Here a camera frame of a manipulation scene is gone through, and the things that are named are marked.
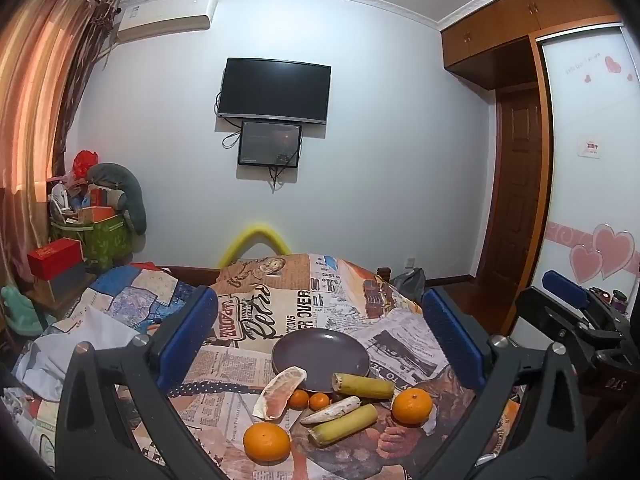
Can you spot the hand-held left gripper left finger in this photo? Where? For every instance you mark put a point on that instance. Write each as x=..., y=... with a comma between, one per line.
x=192, y=330

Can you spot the wooden nightstand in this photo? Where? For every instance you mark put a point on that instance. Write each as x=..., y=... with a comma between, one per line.
x=65, y=285

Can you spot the wooden overhead cabinets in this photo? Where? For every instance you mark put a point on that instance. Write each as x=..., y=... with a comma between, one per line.
x=500, y=25

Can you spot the black bag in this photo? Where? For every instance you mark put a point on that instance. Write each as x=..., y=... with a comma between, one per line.
x=410, y=285

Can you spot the green plastic toy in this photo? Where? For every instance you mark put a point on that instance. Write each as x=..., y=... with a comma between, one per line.
x=20, y=305

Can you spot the white air conditioner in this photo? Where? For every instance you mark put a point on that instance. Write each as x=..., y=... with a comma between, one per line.
x=165, y=15

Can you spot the small black monitor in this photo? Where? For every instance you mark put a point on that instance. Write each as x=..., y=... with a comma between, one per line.
x=270, y=142

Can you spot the brown wooden door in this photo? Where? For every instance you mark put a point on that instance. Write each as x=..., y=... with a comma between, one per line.
x=517, y=185

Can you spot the patchwork blanket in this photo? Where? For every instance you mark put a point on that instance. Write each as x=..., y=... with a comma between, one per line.
x=130, y=295

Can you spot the pink curtain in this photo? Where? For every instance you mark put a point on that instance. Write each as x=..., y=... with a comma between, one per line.
x=35, y=85

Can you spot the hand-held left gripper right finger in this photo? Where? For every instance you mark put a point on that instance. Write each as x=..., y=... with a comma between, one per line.
x=450, y=335

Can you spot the red plastic bag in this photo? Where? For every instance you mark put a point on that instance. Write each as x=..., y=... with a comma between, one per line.
x=84, y=162

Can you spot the brown patterned curtain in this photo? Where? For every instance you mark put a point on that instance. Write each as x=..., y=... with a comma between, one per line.
x=85, y=70

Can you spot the red box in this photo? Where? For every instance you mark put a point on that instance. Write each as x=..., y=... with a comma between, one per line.
x=55, y=257

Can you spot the dark purple plate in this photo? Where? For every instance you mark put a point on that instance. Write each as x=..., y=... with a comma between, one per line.
x=320, y=355

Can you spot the white heart print wardrobe door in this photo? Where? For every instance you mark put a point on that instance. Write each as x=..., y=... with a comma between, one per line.
x=590, y=170

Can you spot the yellow sugarcane piece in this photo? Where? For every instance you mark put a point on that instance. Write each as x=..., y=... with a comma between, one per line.
x=365, y=386
x=345, y=425

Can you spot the green storage bag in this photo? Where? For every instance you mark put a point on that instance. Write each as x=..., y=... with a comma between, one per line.
x=107, y=242

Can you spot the yellow foam tube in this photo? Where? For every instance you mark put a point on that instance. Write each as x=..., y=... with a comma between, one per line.
x=255, y=232

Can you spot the wall mounted television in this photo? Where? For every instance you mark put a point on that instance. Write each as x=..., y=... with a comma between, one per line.
x=275, y=90

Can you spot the pomelo wedge with rind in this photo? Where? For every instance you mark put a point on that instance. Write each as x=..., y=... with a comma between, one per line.
x=277, y=395

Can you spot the large orange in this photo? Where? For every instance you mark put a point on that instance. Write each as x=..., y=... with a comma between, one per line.
x=411, y=406
x=266, y=442

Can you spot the pale blue bedsheet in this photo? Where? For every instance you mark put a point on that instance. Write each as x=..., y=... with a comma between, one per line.
x=50, y=355

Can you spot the orange box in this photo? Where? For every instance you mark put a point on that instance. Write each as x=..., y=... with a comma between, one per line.
x=97, y=214

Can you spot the grey pillow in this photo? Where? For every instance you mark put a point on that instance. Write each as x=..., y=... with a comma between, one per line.
x=132, y=200

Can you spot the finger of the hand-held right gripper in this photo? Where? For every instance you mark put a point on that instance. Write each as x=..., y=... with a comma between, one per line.
x=565, y=287
x=537, y=305

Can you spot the small tangerine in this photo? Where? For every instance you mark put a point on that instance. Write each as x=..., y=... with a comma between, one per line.
x=300, y=399
x=320, y=401

